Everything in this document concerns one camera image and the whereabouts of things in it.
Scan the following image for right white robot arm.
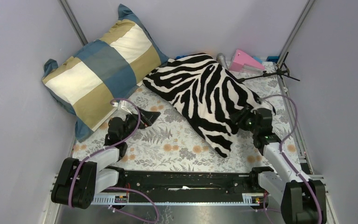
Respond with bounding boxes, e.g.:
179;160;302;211
229;106;327;224

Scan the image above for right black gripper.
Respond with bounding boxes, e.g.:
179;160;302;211
228;105;259;135

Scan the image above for blue block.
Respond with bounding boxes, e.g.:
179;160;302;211
266;56;280;63

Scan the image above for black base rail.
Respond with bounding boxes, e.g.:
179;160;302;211
95;170;265;202

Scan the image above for purple cable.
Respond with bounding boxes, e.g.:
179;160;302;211
67;98;160;224
253;94;323;224

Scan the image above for blue yellow checked pillow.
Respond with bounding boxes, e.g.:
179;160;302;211
42;4;168;142

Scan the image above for zebra and grey pillowcase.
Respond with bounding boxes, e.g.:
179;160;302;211
143;53;276;158

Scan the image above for black mini tripod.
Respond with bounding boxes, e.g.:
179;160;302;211
238;52;300;83

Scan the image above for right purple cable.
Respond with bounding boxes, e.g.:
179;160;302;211
253;94;323;224

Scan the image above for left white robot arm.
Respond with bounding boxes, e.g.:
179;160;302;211
51;109;161;209

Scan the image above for pink triangular block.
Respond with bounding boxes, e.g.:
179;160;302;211
229;49;265;72

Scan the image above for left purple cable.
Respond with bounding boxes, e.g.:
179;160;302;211
67;98;160;224

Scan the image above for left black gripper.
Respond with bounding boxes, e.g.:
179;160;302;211
120;106;160;141

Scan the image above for grey microphone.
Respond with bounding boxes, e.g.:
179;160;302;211
216;53;228;70

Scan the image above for white slotted cable duct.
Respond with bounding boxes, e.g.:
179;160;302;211
91;192;263;206

